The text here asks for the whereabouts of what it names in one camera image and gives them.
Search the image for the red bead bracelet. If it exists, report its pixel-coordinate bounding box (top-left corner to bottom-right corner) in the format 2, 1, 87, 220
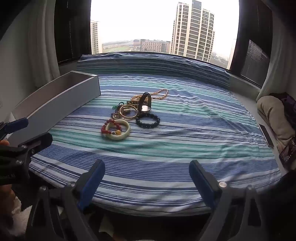
101, 119, 122, 136

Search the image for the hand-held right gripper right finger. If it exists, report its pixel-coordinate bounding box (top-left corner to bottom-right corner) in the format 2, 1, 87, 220
189, 160, 278, 241

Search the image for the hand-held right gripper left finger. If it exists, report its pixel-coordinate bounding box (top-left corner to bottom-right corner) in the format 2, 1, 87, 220
25, 159, 105, 241

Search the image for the gold chain necklace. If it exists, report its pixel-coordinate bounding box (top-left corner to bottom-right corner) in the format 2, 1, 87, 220
132, 88, 168, 101

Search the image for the dark patterned pouch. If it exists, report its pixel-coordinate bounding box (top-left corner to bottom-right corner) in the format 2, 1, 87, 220
279, 141, 296, 167

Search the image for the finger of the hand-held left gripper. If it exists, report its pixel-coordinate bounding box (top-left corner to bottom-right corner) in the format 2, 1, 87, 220
14, 133, 53, 160
0, 118, 28, 135

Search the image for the beige pillow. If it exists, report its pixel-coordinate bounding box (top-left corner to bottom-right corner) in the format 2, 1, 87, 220
257, 95, 296, 149

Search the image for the grey box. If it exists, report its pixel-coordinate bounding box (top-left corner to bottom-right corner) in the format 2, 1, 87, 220
10, 71, 101, 147

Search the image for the dark window blind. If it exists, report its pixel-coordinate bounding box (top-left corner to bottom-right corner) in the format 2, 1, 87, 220
228, 0, 273, 87
54, 0, 92, 65

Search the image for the tall apartment building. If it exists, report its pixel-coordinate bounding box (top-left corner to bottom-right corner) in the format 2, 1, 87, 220
170, 0, 215, 63

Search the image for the low wide building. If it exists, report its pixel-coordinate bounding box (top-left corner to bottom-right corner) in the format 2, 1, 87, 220
133, 39, 171, 52

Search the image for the black cylindrical bottle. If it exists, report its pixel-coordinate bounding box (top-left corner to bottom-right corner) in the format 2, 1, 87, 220
137, 92, 152, 114

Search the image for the wooden bead bracelet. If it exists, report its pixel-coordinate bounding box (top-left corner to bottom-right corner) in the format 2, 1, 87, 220
126, 96, 142, 106

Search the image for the black bead bracelet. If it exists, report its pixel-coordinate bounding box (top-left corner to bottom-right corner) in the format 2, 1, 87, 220
135, 113, 161, 128

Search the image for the gold square pendant necklace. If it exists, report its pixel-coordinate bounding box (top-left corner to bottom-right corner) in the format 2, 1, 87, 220
117, 104, 139, 120

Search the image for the white curtain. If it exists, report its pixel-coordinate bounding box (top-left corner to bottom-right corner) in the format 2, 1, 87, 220
255, 11, 296, 100
30, 0, 61, 87

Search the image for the blue green striped bed sheet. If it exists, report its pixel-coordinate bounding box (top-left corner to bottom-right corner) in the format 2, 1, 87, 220
30, 53, 282, 214

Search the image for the white jade bangle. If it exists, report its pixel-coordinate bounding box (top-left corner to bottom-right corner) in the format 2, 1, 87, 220
105, 119, 131, 140

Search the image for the purple cloth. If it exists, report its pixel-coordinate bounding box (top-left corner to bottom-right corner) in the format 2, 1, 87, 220
280, 93, 296, 116

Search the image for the white fluffy cloth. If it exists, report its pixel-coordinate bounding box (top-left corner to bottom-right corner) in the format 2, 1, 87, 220
0, 197, 30, 241

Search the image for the smartphone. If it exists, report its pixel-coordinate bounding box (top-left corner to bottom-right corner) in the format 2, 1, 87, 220
258, 124, 274, 148

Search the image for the green pendant cord necklace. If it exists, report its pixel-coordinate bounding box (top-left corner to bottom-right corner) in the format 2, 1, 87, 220
111, 102, 123, 118

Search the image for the slim apartment building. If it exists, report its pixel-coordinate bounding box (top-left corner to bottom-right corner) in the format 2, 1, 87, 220
90, 20, 103, 55

